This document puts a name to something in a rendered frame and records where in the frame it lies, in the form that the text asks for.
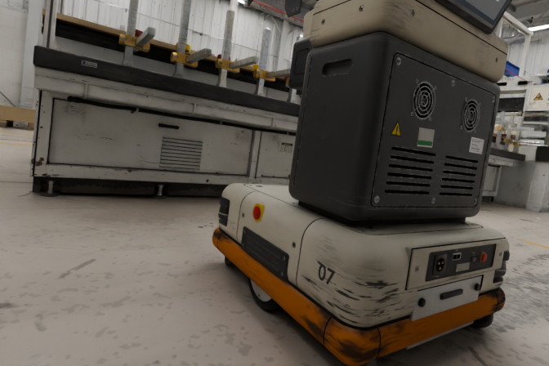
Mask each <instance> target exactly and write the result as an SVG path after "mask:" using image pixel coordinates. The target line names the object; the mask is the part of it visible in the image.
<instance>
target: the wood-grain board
mask: <svg viewBox="0 0 549 366"><path fill-rule="evenodd" d="M56 21H59V22H63V23H66V24H69V25H75V26H78V27H82V28H84V29H90V30H94V31H96V32H100V33H106V34H108V35H112V36H115V37H119V35H120V34H124V35H125V34H126V31H122V30H120V29H114V28H111V27H108V26H105V25H99V24H97V23H93V22H91V21H87V20H82V19H79V18H76V17H72V16H67V15H64V14H61V13H58V12H57V16H56ZM150 46H152V47H158V48H162V49H164V50H168V51H174V52H176V51H177V50H176V45H173V44H170V43H166V42H161V41H159V40H155V39H150ZM195 52H197V51H194V50H190V52H186V53H185V54H186V55H191V54H193V53H195ZM216 59H217V56H209V57H207V58H204V59H203V60H207V61H211V62H214V63H216ZM240 69H241V70H244V71H248V72H251V73H253V67H252V66H249V65H248V66H244V67H241V68H240ZM275 79H278V80H282V81H285V82H287V80H285V79H284V77H279V78H275Z"/></svg>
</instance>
